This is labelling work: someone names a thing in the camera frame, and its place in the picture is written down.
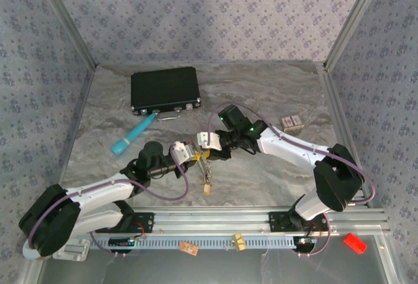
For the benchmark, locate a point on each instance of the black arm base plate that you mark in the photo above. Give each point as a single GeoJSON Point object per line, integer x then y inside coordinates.
{"type": "Point", "coordinates": [277, 220]}
{"type": "Point", "coordinates": [143, 222]}

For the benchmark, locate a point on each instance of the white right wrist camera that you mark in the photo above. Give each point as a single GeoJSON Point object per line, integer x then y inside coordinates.
{"type": "Point", "coordinates": [210, 140]}

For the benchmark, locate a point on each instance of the grey metal floor panel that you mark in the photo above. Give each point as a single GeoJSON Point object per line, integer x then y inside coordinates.
{"type": "Point", "coordinates": [196, 271]}

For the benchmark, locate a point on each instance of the aluminium side rail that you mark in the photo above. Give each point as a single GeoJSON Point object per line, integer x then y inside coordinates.
{"type": "Point", "coordinates": [336, 101]}
{"type": "Point", "coordinates": [75, 130]}

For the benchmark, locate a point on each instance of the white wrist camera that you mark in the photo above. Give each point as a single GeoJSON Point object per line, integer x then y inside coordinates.
{"type": "Point", "coordinates": [184, 151]}
{"type": "Point", "coordinates": [210, 140]}

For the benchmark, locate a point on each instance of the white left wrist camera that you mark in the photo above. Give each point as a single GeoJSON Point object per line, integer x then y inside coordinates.
{"type": "Point", "coordinates": [184, 151]}

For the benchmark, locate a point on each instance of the grey metal bracket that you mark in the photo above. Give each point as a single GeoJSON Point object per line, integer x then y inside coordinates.
{"type": "Point", "coordinates": [73, 249]}

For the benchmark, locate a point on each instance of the red plastic block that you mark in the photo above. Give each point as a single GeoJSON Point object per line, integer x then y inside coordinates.
{"type": "Point", "coordinates": [355, 243]}

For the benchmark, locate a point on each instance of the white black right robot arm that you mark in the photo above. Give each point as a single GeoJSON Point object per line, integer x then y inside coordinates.
{"type": "Point", "coordinates": [287, 147]}

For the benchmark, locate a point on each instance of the small playing card box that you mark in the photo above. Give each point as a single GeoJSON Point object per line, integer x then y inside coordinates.
{"type": "Point", "coordinates": [291, 122]}

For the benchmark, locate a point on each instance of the aluminium corner post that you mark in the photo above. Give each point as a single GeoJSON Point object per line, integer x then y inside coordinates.
{"type": "Point", "coordinates": [65, 19]}
{"type": "Point", "coordinates": [354, 19]}

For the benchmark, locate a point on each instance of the tan cardboard clip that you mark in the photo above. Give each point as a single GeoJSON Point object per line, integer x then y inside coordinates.
{"type": "Point", "coordinates": [238, 242]}

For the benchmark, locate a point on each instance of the teal plastic bottle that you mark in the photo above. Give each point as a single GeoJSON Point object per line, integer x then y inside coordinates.
{"type": "Point", "coordinates": [130, 137]}

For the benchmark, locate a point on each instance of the yellow plastic key tag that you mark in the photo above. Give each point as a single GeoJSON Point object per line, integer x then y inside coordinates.
{"type": "Point", "coordinates": [206, 189]}

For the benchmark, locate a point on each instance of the small circuit board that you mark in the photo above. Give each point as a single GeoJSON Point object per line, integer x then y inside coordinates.
{"type": "Point", "coordinates": [121, 242]}
{"type": "Point", "coordinates": [305, 241]}

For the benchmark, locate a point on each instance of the black ribbed metal case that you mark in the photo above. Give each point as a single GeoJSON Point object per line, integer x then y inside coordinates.
{"type": "Point", "coordinates": [163, 88]}

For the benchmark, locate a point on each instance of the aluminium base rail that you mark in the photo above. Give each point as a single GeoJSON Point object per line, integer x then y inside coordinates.
{"type": "Point", "coordinates": [212, 220]}

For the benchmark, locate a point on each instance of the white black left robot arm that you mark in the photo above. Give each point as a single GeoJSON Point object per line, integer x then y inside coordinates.
{"type": "Point", "coordinates": [98, 192]}

